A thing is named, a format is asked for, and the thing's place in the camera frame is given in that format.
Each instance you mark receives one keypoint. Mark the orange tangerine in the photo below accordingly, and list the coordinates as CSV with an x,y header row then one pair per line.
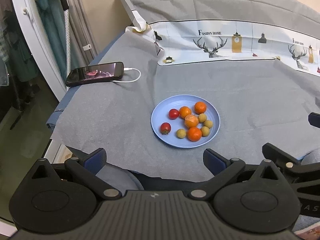
x,y
191,121
200,107

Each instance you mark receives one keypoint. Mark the grey curtain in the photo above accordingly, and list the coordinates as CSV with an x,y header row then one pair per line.
x,y
82,36

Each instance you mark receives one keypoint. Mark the orange tangerine plate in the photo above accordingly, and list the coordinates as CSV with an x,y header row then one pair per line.
x,y
194,134
184,111

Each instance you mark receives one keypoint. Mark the light blue plate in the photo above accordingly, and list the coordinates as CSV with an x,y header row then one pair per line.
x,y
160,115

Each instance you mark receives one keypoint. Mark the small longan beside tomato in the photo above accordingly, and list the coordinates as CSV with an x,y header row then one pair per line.
x,y
202,118

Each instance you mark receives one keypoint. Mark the teal curtain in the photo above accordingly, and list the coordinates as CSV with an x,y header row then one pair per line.
x,y
52,17

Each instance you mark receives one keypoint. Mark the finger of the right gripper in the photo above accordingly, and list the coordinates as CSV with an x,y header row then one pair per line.
x,y
314,119
282,160

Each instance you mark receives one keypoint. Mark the white door frame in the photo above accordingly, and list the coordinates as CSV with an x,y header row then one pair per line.
x,y
38,43

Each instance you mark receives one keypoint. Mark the grey cloth cover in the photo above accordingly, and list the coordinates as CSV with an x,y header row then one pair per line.
x,y
258,101

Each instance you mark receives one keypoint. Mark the printed deer pattern fabric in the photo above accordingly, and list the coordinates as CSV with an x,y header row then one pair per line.
x,y
191,31

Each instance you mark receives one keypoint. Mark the orange tangerine lower plate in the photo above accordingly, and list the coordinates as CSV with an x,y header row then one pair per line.
x,y
194,134

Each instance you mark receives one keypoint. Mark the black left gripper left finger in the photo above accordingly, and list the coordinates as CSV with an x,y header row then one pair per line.
x,y
85,170

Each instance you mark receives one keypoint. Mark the far right longan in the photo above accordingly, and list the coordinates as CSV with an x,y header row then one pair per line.
x,y
208,123

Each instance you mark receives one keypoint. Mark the black handle with braided hose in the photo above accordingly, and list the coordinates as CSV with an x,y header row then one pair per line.
x,y
65,7

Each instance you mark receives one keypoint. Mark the black smartphone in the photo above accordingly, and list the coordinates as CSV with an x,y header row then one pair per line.
x,y
105,72

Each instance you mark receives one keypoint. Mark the orange tangerine upper plate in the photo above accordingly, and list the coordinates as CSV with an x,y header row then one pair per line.
x,y
184,111

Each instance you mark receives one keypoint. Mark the yellow-green longan on plate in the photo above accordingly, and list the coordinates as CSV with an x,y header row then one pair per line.
x,y
181,133

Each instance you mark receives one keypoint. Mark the near longan on cloth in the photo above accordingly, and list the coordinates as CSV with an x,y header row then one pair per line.
x,y
205,131

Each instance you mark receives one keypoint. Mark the red cherry tomato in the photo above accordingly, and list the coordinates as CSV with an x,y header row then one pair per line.
x,y
173,114

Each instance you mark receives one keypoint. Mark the blue mattress edge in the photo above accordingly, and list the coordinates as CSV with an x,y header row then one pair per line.
x,y
51,122

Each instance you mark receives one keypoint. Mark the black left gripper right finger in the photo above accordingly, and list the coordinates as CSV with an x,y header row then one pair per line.
x,y
224,173

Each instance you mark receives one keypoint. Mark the small red tomato on plate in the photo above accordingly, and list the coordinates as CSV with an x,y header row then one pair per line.
x,y
165,128

